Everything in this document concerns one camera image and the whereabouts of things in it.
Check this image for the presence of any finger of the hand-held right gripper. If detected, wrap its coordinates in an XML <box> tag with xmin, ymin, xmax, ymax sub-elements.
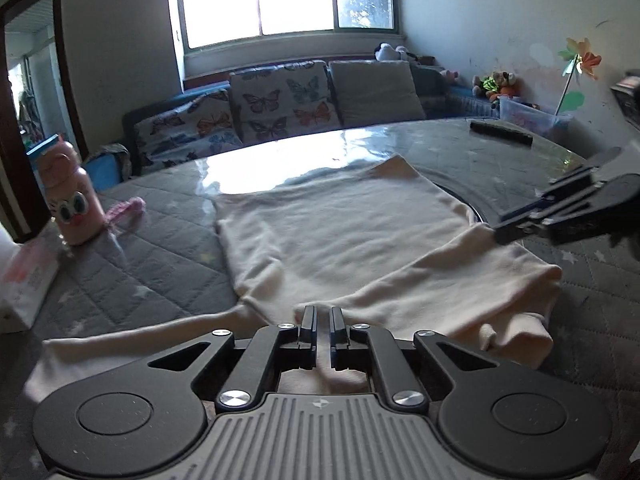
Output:
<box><xmin>492</xmin><ymin>200</ymin><xmax>616</xmax><ymax>246</ymax></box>
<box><xmin>500</xmin><ymin>142</ymin><xmax>640</xmax><ymax>225</ymax></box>

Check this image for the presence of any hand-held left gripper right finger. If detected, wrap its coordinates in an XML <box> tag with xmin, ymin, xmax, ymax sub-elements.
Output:
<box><xmin>330</xmin><ymin>305</ymin><xmax>501</xmax><ymax>413</ymax></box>

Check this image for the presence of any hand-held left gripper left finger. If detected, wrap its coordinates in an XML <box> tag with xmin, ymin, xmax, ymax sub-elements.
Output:
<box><xmin>148</xmin><ymin>305</ymin><xmax>318</xmax><ymax>413</ymax></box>

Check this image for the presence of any cream knit garment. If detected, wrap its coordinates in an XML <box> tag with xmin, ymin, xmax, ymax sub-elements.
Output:
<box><xmin>22</xmin><ymin>154</ymin><xmax>563</xmax><ymax>406</ymax></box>

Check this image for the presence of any round dark turntable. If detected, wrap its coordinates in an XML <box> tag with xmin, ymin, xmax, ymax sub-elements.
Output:
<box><xmin>435</xmin><ymin>180</ymin><xmax>506</xmax><ymax>226</ymax></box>

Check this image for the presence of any clear plastic storage box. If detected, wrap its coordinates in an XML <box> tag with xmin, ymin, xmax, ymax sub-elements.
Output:
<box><xmin>497</xmin><ymin>95</ymin><xmax>573</xmax><ymax>143</ymax></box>

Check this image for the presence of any black remote control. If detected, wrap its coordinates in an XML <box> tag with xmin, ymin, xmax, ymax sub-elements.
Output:
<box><xmin>469</xmin><ymin>119</ymin><xmax>533</xmax><ymax>147</ymax></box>

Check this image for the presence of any dark box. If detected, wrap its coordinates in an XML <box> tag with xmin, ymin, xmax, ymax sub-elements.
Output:
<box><xmin>610</xmin><ymin>75</ymin><xmax>640</xmax><ymax>126</ymax></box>

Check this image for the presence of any brown plush bear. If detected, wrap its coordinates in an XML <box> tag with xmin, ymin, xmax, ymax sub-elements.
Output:
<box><xmin>492</xmin><ymin>71</ymin><xmax>521</xmax><ymax>98</ymax></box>

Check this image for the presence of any colourful pinwheel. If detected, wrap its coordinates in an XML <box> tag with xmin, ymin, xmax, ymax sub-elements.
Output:
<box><xmin>555</xmin><ymin>37</ymin><xmax>601</xmax><ymax>116</ymax></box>

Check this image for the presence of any green plush toy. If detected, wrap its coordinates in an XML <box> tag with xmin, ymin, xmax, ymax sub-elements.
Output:
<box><xmin>472</xmin><ymin>75</ymin><xmax>496</xmax><ymax>101</ymax></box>

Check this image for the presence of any blue sofa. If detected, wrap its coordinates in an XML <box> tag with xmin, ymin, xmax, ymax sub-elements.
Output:
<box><xmin>122</xmin><ymin>57</ymin><xmax>506</xmax><ymax>176</ymax></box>

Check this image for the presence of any plain beige pillow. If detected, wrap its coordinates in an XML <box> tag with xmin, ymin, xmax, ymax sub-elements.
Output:
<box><xmin>327</xmin><ymin>59</ymin><xmax>428</xmax><ymax>128</ymax></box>

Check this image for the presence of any white plush toy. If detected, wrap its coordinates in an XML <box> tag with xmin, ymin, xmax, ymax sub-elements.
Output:
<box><xmin>375</xmin><ymin>42</ymin><xmax>413</xmax><ymax>63</ymax></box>

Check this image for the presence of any blue cushion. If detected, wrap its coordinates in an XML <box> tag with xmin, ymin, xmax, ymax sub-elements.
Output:
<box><xmin>82</xmin><ymin>155</ymin><xmax>133</xmax><ymax>191</ymax></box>

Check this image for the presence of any grey crumpled cloth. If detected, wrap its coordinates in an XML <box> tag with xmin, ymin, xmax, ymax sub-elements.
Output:
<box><xmin>87</xmin><ymin>142</ymin><xmax>132</xmax><ymax>161</ymax></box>

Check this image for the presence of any pink cartoon face bottle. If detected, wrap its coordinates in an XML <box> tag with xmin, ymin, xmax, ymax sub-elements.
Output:
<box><xmin>39</xmin><ymin>135</ymin><xmax>103</xmax><ymax>247</ymax></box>

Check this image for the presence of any white tissue pack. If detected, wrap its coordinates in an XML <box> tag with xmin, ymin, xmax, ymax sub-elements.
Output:
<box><xmin>0</xmin><ymin>227</ymin><xmax>63</xmax><ymax>333</ymax></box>

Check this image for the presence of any blue cabinet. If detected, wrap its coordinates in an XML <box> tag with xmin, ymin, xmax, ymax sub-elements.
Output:
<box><xmin>25</xmin><ymin>132</ymin><xmax>62</xmax><ymax>161</ymax></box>

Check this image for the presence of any pink bottle strap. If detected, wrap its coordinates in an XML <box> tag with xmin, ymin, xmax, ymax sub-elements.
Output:
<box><xmin>102</xmin><ymin>196</ymin><xmax>147</xmax><ymax>233</ymax></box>

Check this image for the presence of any dark wooden door frame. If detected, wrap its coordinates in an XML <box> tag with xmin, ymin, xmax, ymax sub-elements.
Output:
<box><xmin>0</xmin><ymin>0</ymin><xmax>88</xmax><ymax>243</ymax></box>

